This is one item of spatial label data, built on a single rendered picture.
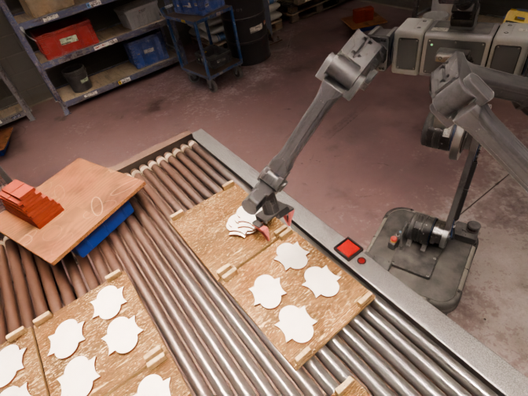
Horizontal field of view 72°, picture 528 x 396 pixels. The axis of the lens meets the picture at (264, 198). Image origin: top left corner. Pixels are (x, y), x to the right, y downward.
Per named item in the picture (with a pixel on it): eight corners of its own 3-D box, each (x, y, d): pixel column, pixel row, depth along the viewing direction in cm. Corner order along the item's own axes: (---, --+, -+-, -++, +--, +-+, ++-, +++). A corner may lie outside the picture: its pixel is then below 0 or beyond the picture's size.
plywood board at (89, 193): (80, 160, 189) (78, 157, 188) (146, 184, 166) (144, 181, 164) (-11, 225, 161) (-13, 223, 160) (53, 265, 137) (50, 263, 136)
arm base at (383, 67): (387, 69, 132) (390, 35, 124) (379, 79, 128) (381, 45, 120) (364, 67, 137) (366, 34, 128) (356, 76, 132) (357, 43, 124)
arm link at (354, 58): (391, 42, 85) (357, 17, 85) (353, 92, 88) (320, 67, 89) (377, 73, 127) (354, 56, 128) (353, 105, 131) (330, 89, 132)
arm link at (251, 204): (290, 179, 113) (268, 163, 114) (272, 200, 106) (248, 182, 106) (275, 200, 122) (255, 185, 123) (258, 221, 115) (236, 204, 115)
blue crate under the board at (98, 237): (95, 193, 183) (86, 178, 177) (137, 210, 169) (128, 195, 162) (42, 236, 166) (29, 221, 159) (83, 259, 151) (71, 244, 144)
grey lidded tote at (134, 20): (151, 15, 513) (145, -3, 497) (164, 18, 491) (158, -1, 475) (120, 27, 493) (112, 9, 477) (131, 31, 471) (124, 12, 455)
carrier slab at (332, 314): (292, 232, 145) (292, 229, 144) (375, 298, 119) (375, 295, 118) (221, 284, 132) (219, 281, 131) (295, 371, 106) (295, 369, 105)
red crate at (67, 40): (90, 35, 486) (80, 13, 467) (100, 42, 457) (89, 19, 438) (41, 53, 464) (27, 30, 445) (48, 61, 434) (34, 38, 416)
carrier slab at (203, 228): (235, 185, 172) (235, 181, 171) (291, 232, 145) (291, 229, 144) (170, 223, 159) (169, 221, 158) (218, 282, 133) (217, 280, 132)
